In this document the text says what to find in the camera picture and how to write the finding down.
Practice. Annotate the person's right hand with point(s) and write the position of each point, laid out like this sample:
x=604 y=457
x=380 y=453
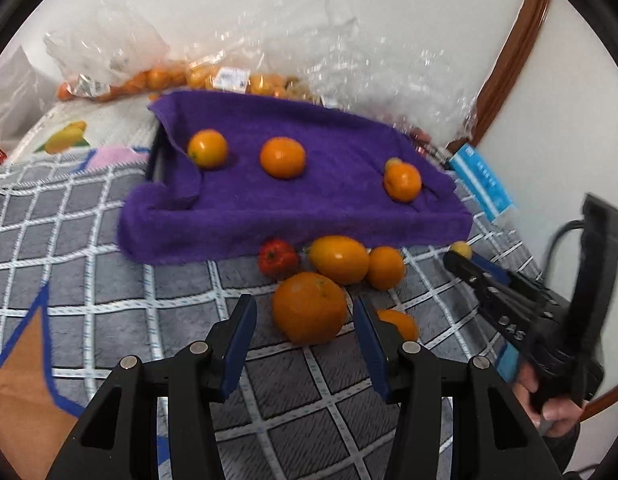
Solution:
x=559 y=412

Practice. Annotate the oval orange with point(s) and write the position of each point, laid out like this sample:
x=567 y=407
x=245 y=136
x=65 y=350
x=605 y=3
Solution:
x=339 y=259

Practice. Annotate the clear bag of red fruits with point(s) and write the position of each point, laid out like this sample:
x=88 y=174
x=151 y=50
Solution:
x=420 y=136

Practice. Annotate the blue tissue pack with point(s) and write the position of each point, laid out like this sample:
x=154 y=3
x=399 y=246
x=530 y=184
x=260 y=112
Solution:
x=481 y=175

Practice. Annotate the white plastic bag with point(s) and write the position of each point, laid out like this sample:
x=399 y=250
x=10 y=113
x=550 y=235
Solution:
x=14 y=105

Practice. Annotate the grey plaid star blanket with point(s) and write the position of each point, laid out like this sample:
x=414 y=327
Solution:
x=64 y=240

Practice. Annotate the black tray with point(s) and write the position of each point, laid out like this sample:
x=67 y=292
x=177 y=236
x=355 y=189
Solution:
x=156 y=160

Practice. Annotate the purple towel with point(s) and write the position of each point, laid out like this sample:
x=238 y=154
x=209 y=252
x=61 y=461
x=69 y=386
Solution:
x=314 y=195

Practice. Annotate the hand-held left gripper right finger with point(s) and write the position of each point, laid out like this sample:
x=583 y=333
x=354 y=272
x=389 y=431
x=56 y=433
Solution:
x=371 y=350

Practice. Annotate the small red tomato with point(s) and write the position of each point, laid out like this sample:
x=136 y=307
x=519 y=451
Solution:
x=278 y=258

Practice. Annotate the crumpled clear plastic wrap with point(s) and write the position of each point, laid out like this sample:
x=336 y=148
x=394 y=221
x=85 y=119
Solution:
x=339 y=60

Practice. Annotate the brown wooden door frame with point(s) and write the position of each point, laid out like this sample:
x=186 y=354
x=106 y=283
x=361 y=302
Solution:
x=514 y=50

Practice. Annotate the clear bag of tangerines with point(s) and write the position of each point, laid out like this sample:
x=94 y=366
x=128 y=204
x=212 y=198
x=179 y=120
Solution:
x=154 y=80

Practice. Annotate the small orange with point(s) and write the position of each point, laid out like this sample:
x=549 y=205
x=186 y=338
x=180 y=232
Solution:
x=401 y=322
x=385 y=267
x=402 y=182
x=207 y=148
x=283 y=157

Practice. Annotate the clear bag of small oranges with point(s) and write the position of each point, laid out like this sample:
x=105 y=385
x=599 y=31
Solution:
x=269 y=82

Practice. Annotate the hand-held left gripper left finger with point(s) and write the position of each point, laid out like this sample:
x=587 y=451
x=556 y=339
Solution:
x=239 y=345

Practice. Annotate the large orange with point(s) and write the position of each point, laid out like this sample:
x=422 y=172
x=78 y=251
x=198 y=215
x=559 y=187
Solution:
x=310 y=315

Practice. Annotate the white fruit print mat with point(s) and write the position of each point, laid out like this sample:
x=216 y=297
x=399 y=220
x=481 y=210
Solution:
x=109 y=125

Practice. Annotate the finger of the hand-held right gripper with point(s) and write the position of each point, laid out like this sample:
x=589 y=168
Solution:
x=476 y=280
x=494 y=271

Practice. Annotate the person's right forearm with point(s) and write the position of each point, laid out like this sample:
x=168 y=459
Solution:
x=561 y=455

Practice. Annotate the yellow-green longan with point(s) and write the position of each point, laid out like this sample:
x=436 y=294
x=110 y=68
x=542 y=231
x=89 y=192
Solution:
x=461 y=248

